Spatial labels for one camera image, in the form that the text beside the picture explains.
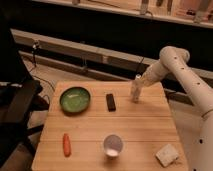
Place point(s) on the beige sponge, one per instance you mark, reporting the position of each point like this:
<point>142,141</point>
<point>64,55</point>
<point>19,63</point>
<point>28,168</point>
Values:
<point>167,155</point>

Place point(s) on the clear plastic bottle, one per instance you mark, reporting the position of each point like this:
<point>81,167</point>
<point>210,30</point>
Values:
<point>135,89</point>

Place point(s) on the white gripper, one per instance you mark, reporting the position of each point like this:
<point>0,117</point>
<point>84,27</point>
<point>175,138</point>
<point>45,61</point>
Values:
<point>153,74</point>

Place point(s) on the orange carrot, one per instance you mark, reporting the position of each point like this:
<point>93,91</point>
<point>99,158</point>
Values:
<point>66,145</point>

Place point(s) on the green bowl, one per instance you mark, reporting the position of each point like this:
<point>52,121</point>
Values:
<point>75,100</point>

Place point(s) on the wooden table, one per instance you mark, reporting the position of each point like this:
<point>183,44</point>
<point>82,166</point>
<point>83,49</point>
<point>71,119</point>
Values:
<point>144,127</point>

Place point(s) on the black rectangular block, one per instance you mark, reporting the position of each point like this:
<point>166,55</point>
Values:
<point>110,102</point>

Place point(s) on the clear plastic cup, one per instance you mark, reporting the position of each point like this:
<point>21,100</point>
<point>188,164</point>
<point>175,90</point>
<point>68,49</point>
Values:
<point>112,145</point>

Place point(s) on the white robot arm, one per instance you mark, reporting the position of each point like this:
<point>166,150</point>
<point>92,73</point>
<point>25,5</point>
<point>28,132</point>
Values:
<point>174,60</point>

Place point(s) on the black office chair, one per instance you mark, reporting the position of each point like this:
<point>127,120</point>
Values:
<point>19,96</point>

